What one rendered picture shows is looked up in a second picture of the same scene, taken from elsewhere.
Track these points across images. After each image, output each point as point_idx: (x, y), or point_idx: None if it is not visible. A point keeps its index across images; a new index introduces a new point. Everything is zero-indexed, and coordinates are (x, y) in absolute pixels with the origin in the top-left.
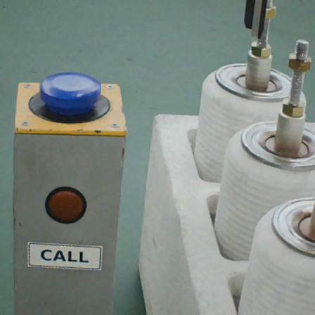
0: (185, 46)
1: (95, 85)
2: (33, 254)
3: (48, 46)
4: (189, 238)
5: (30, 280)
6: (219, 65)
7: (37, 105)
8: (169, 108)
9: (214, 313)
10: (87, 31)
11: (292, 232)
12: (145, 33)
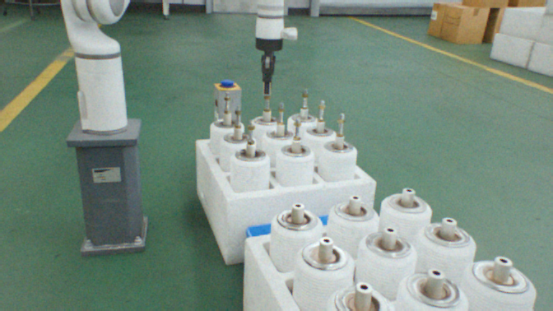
0: (497, 178)
1: (227, 82)
2: (215, 113)
3: (448, 153)
4: None
5: (215, 119)
6: (488, 186)
7: None
8: (423, 178)
9: None
10: (476, 158)
11: (222, 120)
12: (495, 169)
